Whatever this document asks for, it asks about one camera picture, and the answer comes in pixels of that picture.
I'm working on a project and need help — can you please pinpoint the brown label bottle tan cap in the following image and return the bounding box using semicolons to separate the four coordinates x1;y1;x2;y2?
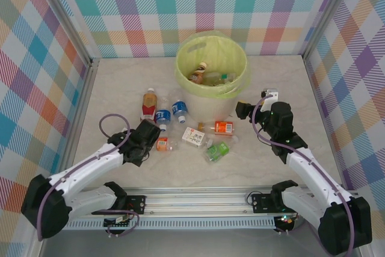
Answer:
188;61;209;85

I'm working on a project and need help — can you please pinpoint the green plastic bin liner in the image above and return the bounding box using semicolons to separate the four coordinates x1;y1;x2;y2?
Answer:
175;30;253;99

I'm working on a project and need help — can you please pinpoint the small circuit board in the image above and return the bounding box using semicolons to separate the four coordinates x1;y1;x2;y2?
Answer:
275;214;298;227
103;215;134;228

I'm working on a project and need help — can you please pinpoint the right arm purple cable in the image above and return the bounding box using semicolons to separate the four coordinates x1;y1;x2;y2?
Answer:
251;94;356;256

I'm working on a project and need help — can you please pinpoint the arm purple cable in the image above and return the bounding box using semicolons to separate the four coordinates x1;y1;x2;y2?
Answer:
35;114;142;241
251;94;356;256

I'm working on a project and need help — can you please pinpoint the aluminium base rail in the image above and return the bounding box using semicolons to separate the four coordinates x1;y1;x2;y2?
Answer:
32;186;365;218

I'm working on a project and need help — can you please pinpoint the grey metal shelf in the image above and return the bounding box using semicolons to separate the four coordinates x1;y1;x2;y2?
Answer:
38;229;362;257

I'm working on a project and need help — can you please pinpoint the aluminium frame post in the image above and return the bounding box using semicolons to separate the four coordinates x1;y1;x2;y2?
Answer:
302;0;360;59
28;0;93;65

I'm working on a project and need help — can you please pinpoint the aluminium side rail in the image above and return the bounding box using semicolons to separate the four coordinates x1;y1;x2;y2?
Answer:
52;57;100;194
300;54;351;193

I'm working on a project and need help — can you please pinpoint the thin black wire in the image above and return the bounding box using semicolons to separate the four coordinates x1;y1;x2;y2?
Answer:
246;191;260;206

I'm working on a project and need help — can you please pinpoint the clear bottle small orange label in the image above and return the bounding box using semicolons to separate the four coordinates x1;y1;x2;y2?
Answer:
155;136;181;152

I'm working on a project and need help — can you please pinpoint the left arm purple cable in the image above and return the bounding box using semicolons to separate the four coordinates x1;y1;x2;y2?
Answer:
35;114;142;241

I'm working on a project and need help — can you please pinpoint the long orange label bottle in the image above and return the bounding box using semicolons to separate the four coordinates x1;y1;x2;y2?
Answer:
197;120;235;135

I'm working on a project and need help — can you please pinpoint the blue label plastic bottle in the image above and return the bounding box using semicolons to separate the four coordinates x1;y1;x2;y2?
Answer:
155;108;172;132
171;99;189;124

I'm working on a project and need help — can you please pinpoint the slotted grey cable duct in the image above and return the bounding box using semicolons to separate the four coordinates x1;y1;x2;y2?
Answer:
47;219;279;231

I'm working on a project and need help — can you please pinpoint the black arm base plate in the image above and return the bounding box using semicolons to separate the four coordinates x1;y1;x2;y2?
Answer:
91;193;147;216
250;192;308;214

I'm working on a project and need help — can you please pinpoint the clear bottle green label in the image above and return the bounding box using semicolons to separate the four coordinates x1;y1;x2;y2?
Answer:
205;137;240;164

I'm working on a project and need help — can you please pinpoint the amber tea bottle red label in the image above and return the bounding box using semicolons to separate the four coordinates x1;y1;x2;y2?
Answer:
140;87;159;123

